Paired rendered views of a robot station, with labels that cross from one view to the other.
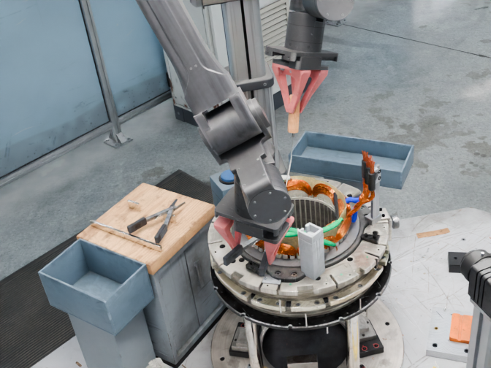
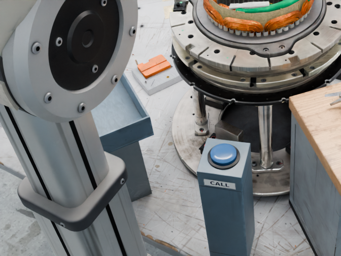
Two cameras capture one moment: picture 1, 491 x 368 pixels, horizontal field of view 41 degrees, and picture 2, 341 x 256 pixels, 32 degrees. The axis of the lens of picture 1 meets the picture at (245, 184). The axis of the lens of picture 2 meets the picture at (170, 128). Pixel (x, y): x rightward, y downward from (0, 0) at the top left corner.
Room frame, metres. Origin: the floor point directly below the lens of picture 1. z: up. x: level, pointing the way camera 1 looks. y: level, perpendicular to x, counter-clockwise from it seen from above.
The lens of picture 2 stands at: (1.66, 0.41, 1.74)
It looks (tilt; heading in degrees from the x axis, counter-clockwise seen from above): 46 degrees down; 226
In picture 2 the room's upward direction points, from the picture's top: 11 degrees counter-clockwise
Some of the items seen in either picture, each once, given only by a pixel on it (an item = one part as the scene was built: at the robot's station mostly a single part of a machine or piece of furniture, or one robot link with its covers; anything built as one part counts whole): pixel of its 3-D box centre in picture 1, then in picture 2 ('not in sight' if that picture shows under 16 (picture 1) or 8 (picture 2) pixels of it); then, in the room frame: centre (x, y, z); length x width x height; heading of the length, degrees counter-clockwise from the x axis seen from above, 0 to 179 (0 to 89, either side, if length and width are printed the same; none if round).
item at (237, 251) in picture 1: (232, 255); not in sight; (0.78, 0.03, 1.17); 0.04 x 0.01 x 0.02; 137
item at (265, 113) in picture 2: not in sight; (265, 131); (1.02, -0.01, 0.91); 0.02 x 0.02 x 0.21
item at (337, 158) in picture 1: (351, 202); (111, 138); (1.20, -0.23, 0.92); 0.25 x 0.11 x 0.28; 61
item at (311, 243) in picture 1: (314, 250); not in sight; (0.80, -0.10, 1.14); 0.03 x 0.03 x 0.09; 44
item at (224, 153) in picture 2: (229, 175); (223, 154); (1.20, 0.03, 1.04); 0.04 x 0.04 x 0.01
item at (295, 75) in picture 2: not in sight; (278, 78); (1.02, 0.02, 1.06); 0.08 x 0.02 x 0.01; 134
